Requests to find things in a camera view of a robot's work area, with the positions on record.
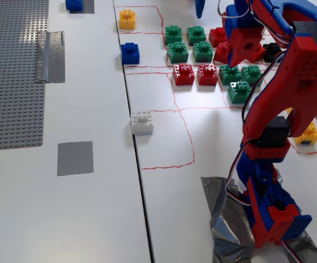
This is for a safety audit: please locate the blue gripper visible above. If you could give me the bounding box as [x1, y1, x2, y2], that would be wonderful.
[225, 4, 264, 68]

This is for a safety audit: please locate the red toy brick block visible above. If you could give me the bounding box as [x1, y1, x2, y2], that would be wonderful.
[172, 63, 195, 86]
[213, 41, 230, 64]
[245, 43, 267, 64]
[197, 63, 219, 86]
[209, 27, 228, 48]

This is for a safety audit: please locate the green toy brick block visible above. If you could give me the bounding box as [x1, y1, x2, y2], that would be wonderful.
[192, 41, 214, 63]
[187, 25, 207, 46]
[218, 64, 243, 85]
[166, 41, 189, 64]
[164, 25, 183, 46]
[241, 65, 264, 87]
[227, 81, 252, 104]

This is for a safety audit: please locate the black toy brick block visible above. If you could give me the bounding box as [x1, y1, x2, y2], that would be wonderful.
[262, 42, 284, 63]

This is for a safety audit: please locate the blue toy brick block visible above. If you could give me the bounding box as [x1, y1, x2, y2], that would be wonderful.
[65, 0, 84, 12]
[120, 42, 140, 65]

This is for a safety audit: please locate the white toy brick block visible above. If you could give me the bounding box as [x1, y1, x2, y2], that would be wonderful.
[130, 110, 154, 135]

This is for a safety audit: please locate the grey square tape marker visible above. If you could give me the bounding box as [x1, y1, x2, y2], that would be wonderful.
[56, 141, 95, 176]

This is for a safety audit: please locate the blue plastic object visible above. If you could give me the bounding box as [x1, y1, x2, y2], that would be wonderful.
[195, 0, 206, 19]

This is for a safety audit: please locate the grey studded baseplate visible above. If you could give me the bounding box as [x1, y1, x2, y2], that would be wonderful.
[0, 0, 49, 151]

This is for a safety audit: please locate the arm servo cable bundle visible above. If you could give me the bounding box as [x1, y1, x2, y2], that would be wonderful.
[225, 49, 286, 206]

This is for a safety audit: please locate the crumpled silver duct tape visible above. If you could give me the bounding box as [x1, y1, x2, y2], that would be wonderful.
[200, 169, 317, 263]

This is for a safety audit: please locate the grey duct tape strip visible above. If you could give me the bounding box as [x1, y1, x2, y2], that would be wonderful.
[34, 30, 66, 84]

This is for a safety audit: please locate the base cable white red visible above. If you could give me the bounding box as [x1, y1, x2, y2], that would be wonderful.
[281, 239, 304, 263]

